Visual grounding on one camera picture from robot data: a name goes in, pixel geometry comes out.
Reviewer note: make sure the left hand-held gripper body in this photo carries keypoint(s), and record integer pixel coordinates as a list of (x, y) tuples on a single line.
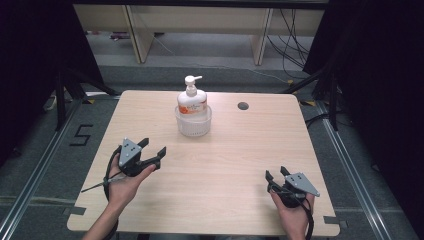
[(130, 156)]

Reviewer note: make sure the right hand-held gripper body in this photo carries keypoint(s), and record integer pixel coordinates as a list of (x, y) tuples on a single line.
[(296, 188)]

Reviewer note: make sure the clear plastic basket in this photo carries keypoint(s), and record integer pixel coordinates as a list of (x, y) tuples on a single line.
[(194, 126)]

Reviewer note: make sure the white pump bottle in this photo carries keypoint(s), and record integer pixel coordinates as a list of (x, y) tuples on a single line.
[(192, 100)]

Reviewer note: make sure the person's right hand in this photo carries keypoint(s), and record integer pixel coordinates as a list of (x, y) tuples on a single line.
[(295, 218)]

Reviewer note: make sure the person's left hand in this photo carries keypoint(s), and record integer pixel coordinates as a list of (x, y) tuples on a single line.
[(125, 188)]

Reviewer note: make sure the dark round table grommet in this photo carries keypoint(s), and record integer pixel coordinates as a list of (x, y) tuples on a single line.
[(243, 106)]

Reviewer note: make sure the black metal stand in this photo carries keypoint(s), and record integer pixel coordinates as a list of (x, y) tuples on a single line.
[(60, 100), (333, 100)]

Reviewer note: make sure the black curtain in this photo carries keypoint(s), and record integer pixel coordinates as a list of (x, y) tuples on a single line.
[(383, 83), (33, 66)]

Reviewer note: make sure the metal floor rail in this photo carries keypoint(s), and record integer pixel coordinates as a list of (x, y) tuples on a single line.
[(36, 173), (353, 173)]

